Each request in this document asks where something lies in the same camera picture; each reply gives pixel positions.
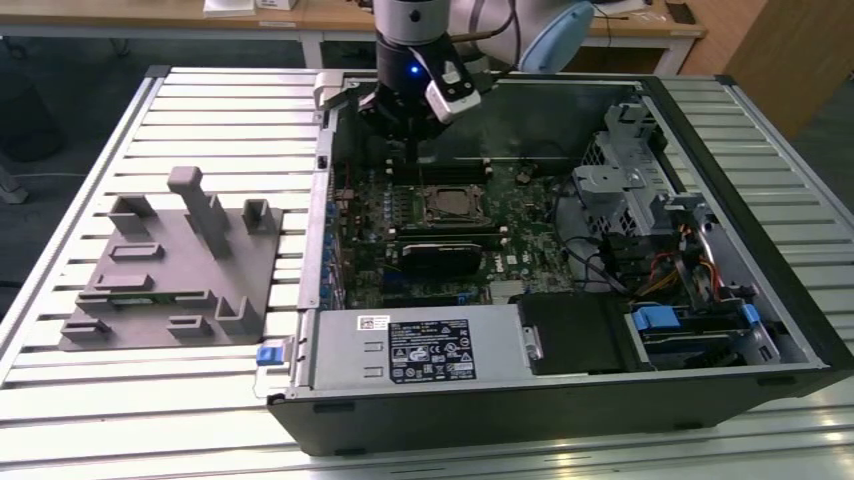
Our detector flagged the grey parts rack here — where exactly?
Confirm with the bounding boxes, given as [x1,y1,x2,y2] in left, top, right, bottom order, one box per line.
[58,165,286,351]

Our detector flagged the metal socket cover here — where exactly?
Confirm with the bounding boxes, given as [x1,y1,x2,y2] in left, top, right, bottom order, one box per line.
[414,184,494,227]

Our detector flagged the metal disk bay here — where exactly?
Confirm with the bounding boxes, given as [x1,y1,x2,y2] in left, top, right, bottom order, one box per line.
[623,299,782,371]

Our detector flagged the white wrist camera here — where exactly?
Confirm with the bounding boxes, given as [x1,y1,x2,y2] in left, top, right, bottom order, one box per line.
[423,47,483,124]

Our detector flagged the perforated metal drive cage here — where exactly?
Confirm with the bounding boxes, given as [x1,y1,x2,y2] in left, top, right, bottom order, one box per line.
[573,97,675,236]

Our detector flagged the grey power supply unit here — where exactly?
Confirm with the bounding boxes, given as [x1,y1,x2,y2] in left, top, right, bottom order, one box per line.
[313,304,535,389]

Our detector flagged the green motherboard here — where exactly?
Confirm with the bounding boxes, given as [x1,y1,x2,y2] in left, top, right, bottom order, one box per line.
[326,162,582,309]

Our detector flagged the grey metal leg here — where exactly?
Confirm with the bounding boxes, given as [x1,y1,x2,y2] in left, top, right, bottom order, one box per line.
[0,164,28,204]

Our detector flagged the large white box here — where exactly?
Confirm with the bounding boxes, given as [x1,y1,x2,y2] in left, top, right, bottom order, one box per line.
[203,0,259,19]

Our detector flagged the hard disk in blue carrier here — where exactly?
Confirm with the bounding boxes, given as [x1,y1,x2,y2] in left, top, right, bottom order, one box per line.
[633,305,749,341]

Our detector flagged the small silver chipset heatsink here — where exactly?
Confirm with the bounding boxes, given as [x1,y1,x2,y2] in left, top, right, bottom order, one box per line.
[490,279,530,304]

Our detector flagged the wooden desk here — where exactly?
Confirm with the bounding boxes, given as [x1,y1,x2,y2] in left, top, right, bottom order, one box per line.
[0,0,709,76]

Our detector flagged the CPU socket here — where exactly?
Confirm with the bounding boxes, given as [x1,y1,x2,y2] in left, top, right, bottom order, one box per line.
[417,185,493,226]

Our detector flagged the black graphics card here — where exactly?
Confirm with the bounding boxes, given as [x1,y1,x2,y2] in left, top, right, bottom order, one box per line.
[397,240,483,276]

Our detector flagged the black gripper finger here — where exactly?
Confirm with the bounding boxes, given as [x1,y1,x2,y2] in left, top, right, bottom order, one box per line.
[414,104,462,164]
[357,92,417,164]

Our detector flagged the silver CPU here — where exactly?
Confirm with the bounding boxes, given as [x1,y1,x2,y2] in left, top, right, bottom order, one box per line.
[430,192,477,217]

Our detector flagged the orange and red wires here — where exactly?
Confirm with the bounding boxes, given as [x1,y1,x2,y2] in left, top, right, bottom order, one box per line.
[639,224,726,301]

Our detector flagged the black RAM slot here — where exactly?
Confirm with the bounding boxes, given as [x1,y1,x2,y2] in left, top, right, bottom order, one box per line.
[397,224,506,235]
[386,155,493,170]
[393,168,493,185]
[397,232,507,242]

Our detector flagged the black plastic shroud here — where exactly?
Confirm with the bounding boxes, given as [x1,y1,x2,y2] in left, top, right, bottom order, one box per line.
[517,292,653,376]

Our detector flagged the black open PC case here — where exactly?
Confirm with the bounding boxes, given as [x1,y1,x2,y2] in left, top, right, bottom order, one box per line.
[252,69,854,457]

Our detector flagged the wooden cabinet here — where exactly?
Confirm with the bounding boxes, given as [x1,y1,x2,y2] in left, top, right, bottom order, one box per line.
[679,0,854,144]

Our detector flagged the green RAM stick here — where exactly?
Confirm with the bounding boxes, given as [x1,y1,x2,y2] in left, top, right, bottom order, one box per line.
[110,292,206,306]

